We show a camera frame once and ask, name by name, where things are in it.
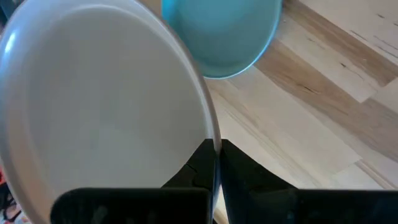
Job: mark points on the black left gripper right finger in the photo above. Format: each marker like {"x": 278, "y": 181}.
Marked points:
{"x": 239, "y": 180}

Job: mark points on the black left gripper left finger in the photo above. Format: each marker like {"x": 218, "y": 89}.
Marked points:
{"x": 199, "y": 174}

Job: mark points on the pale grey plate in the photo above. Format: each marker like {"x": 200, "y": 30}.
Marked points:
{"x": 102, "y": 93}

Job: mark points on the light blue-green plate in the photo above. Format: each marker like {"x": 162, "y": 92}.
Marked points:
{"x": 224, "y": 34}

